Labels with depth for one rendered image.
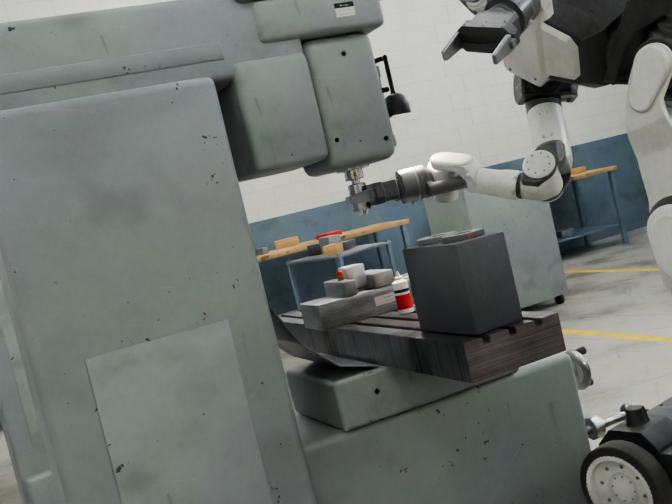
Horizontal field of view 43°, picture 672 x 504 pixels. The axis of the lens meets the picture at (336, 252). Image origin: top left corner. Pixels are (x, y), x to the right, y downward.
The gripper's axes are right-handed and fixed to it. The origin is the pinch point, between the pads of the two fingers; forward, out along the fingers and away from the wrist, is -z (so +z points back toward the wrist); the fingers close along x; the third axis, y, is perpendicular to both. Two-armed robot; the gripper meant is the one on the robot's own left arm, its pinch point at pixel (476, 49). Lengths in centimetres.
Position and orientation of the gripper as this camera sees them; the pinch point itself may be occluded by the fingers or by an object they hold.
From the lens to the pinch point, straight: 164.4
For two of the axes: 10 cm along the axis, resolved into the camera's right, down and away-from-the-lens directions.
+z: 5.6, -6.5, 5.1
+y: -2.9, -7.3, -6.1
